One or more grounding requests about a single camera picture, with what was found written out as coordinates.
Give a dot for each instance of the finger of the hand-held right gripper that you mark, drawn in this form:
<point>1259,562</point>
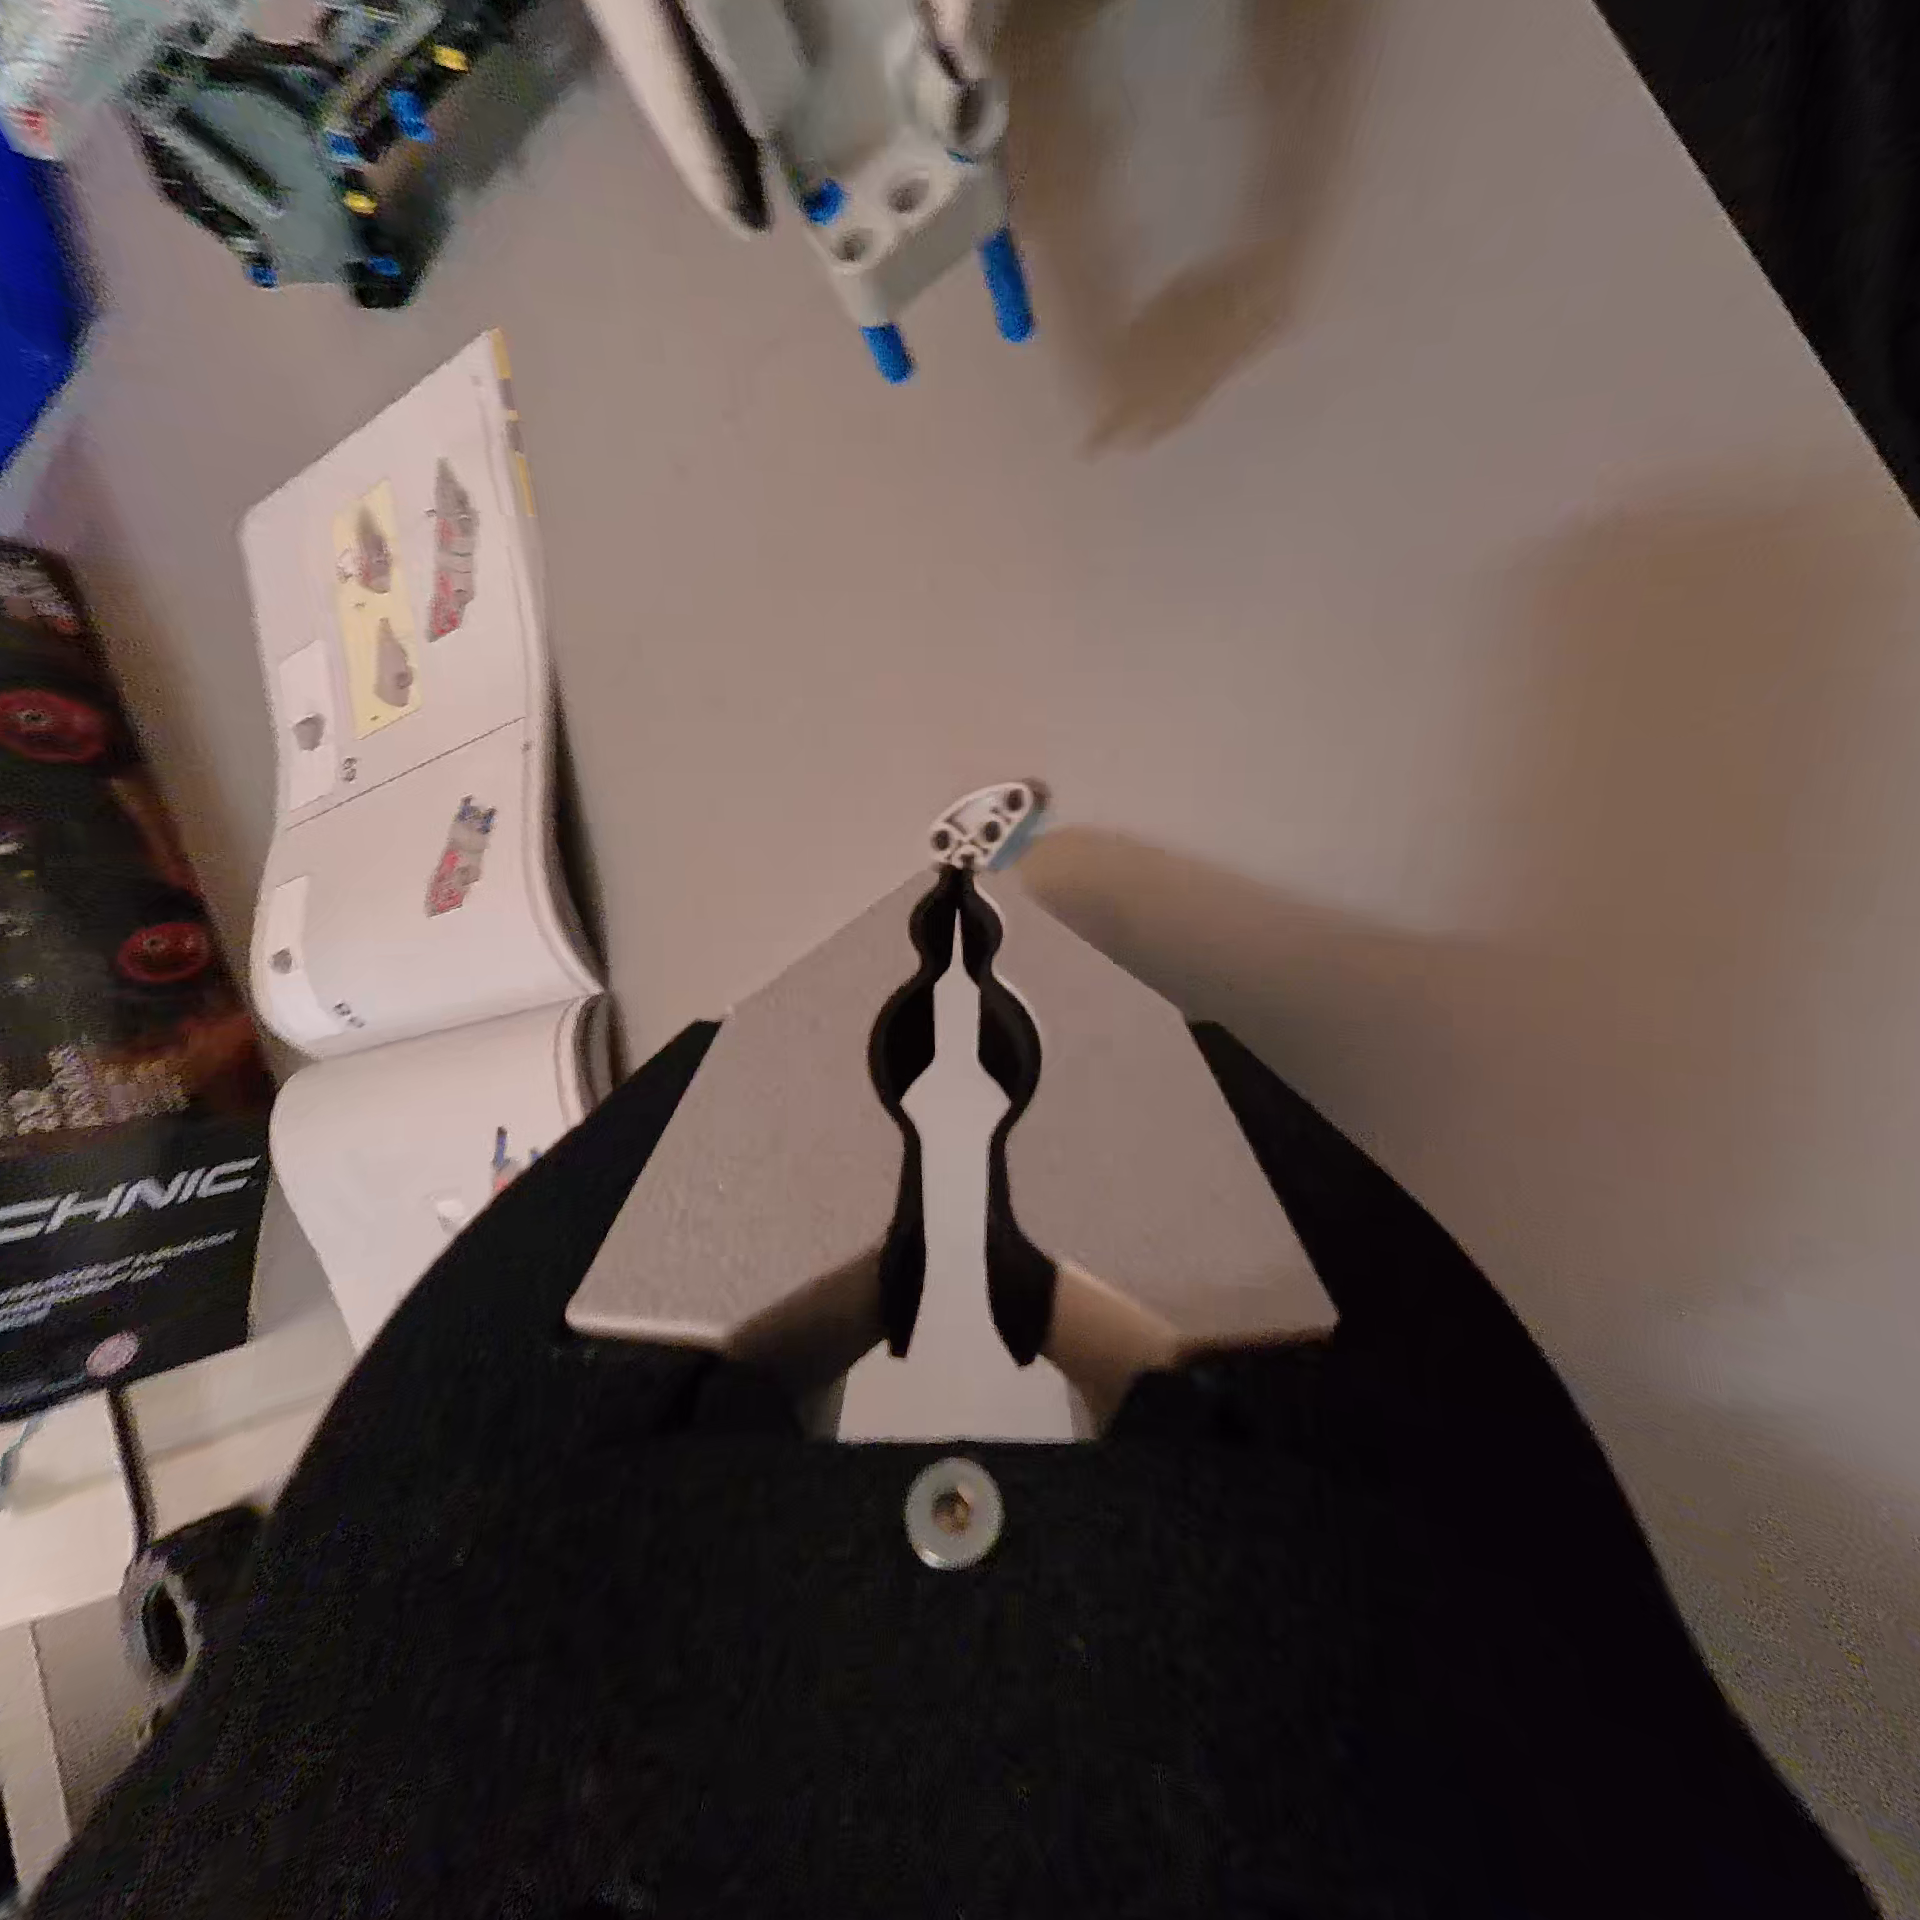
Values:
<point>660,91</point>
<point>968,60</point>

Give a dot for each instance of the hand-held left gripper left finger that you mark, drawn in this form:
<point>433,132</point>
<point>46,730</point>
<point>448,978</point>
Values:
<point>751,1171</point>

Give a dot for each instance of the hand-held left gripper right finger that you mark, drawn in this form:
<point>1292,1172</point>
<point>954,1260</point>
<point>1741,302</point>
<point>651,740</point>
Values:
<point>1154,1171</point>

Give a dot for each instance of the grey brick assembly blue pins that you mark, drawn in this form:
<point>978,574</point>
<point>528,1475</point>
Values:
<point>900,194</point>

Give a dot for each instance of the small grey brick piece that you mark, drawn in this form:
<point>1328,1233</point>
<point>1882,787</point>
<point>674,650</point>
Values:
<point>983,824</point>

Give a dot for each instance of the partly built brick vehicle model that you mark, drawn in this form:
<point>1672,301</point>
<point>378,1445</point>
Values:
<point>270,164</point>

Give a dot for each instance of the open instruction booklet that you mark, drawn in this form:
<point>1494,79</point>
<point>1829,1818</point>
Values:
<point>405,841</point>

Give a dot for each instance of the black toy set box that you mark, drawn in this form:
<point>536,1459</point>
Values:
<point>105,1051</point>

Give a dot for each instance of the blue plastic bin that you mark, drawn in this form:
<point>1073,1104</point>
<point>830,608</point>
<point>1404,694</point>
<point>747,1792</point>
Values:
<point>31,301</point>

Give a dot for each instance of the black toy tyre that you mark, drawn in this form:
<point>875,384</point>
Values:
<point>165,1613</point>

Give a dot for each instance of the person's black clothing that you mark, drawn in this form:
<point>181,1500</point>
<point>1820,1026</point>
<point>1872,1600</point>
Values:
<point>1800,151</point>

